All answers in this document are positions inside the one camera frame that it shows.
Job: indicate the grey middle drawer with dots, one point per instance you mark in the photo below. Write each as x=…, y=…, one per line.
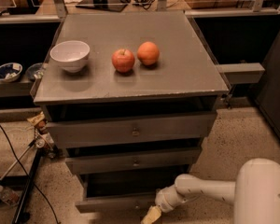
x=132, y=160

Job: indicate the grey top drawer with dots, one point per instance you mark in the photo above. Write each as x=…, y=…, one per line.
x=103, y=132

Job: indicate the grey side shelf block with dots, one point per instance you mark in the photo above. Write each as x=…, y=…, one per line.
x=241, y=73

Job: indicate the grey bottom drawer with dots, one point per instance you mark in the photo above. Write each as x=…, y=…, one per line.
x=125, y=190

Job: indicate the grey drawer cabinet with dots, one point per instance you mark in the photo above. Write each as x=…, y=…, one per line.
x=183, y=80

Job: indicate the snack wrapper pile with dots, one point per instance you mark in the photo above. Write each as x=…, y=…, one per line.
x=43, y=138

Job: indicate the black monitor stand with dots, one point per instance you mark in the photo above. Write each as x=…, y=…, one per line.
x=104, y=5

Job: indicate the white ceramic bowl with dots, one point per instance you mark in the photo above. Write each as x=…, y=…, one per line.
x=71, y=56

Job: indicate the plastic water bottle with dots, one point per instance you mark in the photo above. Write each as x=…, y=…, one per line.
x=8, y=196

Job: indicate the small dark bowl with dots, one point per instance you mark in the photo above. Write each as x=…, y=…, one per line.
x=35, y=71

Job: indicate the grey drawer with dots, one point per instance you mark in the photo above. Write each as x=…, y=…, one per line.
x=132, y=160
x=125, y=190
x=103, y=132

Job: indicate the blue white patterned bowl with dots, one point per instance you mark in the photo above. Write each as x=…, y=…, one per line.
x=10, y=72

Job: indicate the orange fruit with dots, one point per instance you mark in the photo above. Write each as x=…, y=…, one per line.
x=148, y=53

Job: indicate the black tripod leg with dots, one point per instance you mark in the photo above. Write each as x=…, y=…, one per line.
x=25, y=195

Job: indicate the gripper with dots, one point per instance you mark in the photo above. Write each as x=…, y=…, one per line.
x=162, y=200

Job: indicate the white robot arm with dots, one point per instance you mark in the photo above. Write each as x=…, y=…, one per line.
x=254, y=195

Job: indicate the red apple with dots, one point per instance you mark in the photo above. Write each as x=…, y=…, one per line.
x=123, y=60

